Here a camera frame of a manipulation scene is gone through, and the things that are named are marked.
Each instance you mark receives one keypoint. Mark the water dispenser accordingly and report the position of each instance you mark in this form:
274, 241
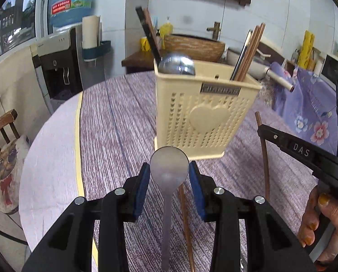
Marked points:
58, 68

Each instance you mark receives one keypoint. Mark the white frying pan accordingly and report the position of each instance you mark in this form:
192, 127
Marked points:
259, 68

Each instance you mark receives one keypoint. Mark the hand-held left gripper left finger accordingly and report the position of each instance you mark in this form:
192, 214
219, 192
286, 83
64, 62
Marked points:
142, 192

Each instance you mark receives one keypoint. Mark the window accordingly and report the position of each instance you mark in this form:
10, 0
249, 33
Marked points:
14, 17

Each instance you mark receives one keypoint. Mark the brown wooden chopstick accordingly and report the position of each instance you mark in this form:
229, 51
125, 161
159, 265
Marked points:
266, 164
249, 49
187, 226
258, 45
253, 48

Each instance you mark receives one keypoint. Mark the dark blue wall holder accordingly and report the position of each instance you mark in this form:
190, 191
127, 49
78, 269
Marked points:
96, 51

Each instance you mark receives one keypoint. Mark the paisley patterned cloth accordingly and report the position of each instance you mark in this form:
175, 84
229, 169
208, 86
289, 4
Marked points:
266, 93

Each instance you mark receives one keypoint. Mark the beige cloth cover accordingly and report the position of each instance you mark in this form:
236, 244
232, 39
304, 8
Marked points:
13, 85

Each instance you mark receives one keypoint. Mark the bronze faucet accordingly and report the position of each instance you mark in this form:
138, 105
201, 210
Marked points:
215, 29

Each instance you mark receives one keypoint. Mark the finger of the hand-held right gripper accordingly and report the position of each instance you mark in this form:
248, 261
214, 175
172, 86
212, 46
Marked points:
287, 144

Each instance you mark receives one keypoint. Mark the beige plastic utensil holder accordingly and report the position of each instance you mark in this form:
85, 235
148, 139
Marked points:
186, 113

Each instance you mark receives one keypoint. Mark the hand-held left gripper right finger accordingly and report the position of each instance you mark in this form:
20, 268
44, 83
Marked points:
197, 195

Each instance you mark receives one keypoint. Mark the metal ladle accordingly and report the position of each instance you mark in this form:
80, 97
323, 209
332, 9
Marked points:
176, 63

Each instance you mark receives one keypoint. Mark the yellow packet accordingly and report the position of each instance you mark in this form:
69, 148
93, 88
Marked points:
306, 48

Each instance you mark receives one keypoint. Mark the blue water jug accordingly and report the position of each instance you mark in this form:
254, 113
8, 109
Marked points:
69, 1

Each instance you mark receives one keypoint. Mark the woven brown basin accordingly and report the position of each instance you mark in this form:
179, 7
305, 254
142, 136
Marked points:
194, 48

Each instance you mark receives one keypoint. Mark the purple floral cloth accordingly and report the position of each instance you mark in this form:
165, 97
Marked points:
307, 110

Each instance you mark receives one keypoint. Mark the pale under tablecloth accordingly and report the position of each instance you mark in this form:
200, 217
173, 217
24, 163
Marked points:
52, 161

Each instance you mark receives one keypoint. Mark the wooden chair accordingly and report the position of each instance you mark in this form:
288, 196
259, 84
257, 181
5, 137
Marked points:
3, 121

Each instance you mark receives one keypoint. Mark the dark wooden counter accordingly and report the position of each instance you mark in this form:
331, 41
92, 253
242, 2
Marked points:
137, 61

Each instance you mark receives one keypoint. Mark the purple striped tablecloth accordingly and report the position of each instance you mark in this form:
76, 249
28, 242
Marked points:
123, 124

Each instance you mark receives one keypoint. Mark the yellow bottle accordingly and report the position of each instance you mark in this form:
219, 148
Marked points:
166, 32

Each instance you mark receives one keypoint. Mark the black chopstick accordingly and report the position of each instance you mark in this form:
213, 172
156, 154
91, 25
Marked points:
241, 58

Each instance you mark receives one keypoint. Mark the metal spoon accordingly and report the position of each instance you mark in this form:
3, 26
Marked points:
169, 167

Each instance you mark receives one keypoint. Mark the printed seat cushion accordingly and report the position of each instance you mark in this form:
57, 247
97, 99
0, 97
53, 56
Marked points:
7, 175

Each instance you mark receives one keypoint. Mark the person's right hand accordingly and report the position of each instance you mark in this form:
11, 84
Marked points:
310, 221

